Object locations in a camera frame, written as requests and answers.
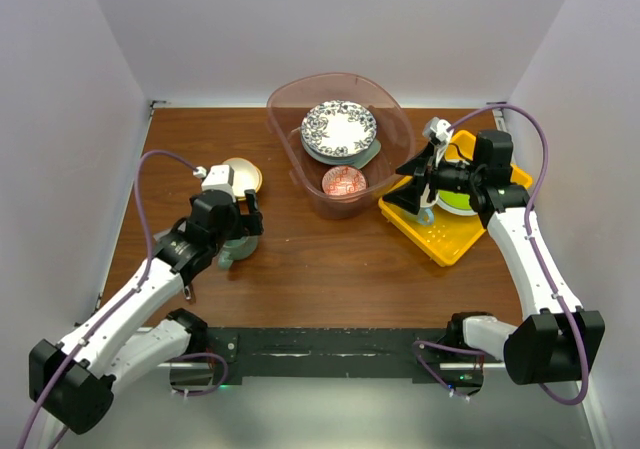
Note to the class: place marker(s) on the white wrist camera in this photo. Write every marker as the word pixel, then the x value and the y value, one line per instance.
pixel 217 177
pixel 438 134

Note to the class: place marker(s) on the yellow plastic tray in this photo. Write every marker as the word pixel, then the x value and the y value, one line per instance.
pixel 451 236

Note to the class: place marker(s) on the blue patterned bottom plate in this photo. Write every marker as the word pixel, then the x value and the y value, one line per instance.
pixel 338 128

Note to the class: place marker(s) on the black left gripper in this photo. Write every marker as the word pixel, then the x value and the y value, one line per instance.
pixel 248 223

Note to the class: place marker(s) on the white rimmed plate under green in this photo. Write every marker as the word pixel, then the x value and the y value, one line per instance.
pixel 457 212

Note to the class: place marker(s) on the pale green divided dish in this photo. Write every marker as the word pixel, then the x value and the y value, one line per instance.
pixel 366 156

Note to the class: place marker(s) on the clear pink plastic bin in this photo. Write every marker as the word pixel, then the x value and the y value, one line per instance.
pixel 286 108

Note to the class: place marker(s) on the lime green plate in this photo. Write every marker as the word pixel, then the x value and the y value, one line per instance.
pixel 456 200

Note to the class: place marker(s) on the white yellow rimmed bowl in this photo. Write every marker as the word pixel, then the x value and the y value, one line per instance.
pixel 247 176

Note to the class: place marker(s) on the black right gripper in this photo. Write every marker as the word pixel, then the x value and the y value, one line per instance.
pixel 409 197

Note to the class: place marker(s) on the teal ceramic mug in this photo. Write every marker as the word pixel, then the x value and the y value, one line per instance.
pixel 236 250

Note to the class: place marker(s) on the black mounting base plate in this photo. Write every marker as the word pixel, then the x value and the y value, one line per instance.
pixel 369 353

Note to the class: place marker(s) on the light blue white mug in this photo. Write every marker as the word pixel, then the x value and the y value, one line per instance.
pixel 424 215

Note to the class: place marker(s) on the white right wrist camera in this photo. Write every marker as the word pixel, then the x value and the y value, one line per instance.
pixel 438 134

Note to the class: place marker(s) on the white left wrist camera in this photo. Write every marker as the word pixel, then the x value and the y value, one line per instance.
pixel 217 177

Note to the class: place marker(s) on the green rimmed lettered plate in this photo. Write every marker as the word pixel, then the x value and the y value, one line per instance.
pixel 320 155

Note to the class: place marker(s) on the red patterned bowl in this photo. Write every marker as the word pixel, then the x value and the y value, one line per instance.
pixel 343 180

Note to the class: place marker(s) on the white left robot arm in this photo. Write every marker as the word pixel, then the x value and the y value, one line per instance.
pixel 76 379

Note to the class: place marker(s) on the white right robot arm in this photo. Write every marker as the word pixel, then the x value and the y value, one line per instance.
pixel 558 338

